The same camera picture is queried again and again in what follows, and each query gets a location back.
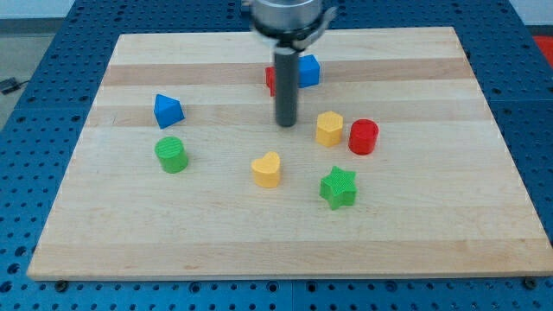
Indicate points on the yellow heart block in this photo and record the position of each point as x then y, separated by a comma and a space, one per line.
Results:
266, 171

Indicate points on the green star block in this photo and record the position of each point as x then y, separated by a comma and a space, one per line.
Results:
338, 188

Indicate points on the red cylinder block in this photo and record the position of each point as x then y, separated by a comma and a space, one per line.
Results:
363, 137

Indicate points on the blue cube block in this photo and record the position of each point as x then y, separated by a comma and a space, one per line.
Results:
309, 70

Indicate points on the red star block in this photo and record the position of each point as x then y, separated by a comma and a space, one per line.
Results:
270, 80

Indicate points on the blue triangle block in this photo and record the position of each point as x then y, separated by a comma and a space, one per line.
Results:
168, 111

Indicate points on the wooden board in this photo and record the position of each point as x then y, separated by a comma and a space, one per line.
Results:
439, 196

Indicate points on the black cable connector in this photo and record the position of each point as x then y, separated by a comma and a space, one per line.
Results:
12, 84

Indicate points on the green cylinder block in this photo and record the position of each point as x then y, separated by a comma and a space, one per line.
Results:
171, 154

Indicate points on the yellow hexagon block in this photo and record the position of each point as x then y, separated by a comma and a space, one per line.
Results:
329, 127

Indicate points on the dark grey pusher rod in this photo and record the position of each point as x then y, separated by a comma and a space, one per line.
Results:
286, 63

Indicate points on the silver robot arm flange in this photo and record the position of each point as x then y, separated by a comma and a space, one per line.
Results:
291, 24

